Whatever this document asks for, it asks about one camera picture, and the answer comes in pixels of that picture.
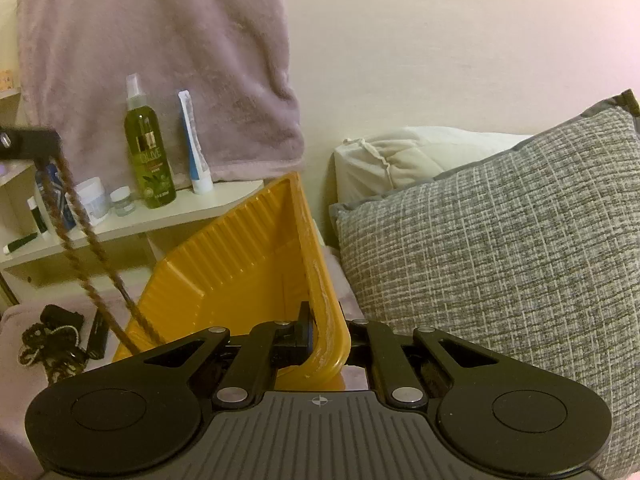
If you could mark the small clear jar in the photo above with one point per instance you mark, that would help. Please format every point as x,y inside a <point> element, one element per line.
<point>122,202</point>

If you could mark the white blue toothpaste tube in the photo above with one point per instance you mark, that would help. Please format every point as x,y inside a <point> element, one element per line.
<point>195,155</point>

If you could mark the white cream jar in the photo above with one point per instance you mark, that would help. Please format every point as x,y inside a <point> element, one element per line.
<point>95,202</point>

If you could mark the lilac fleece towel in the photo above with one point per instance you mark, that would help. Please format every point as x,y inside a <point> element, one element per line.
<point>160,60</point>

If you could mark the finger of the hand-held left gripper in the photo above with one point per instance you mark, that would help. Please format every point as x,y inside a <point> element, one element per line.
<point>31,142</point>

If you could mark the black rectangular box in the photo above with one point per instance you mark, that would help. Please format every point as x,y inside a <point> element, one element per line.
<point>97,336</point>

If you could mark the black pouch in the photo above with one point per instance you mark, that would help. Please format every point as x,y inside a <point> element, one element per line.
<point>61,317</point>

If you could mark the grey woven pillow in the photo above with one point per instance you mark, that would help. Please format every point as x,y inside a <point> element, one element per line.
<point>490,240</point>

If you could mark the cream white pillow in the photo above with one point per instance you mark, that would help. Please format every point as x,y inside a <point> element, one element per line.
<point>395,160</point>

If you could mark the white shelf unit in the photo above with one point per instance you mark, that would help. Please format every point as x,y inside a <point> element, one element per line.
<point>165,216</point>

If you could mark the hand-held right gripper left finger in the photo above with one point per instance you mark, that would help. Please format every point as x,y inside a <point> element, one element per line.
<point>307,334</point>

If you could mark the yellow plastic tray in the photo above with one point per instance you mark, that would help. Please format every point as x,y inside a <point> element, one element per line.
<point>240,260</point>

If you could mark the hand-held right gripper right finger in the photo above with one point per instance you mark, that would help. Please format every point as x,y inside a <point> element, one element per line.
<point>381,357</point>

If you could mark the green spray bottle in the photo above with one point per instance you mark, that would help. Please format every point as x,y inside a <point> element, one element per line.
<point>149,155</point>

